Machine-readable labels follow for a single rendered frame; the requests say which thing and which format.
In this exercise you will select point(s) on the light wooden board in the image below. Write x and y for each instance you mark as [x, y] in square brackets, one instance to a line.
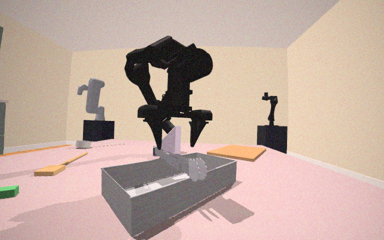
[238, 152]

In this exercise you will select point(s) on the wooden spatula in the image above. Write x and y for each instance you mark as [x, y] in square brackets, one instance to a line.
[52, 170]

